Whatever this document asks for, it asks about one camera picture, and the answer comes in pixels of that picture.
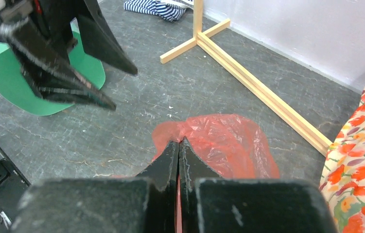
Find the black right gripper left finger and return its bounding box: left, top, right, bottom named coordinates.
left=137, top=141, right=179, bottom=233

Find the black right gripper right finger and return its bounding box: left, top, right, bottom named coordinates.
left=179, top=137, right=221, bottom=233

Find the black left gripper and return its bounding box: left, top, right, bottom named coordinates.
left=0, top=0, right=138, bottom=111

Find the red plastic trash bag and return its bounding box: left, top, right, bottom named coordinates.
left=109, top=114, right=280, bottom=233

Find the green plastic trash bin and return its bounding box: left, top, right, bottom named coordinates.
left=0, top=23, right=106, bottom=116

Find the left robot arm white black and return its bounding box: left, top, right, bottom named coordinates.
left=0, top=0, right=138, bottom=110

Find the blue white striped cloth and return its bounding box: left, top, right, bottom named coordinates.
left=123, top=0, right=194, bottom=22

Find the floral orange cloth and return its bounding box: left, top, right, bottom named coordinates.
left=319, top=87, right=365, bottom=233

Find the wooden rack frame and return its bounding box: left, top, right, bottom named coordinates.
left=160, top=0, right=331, bottom=156

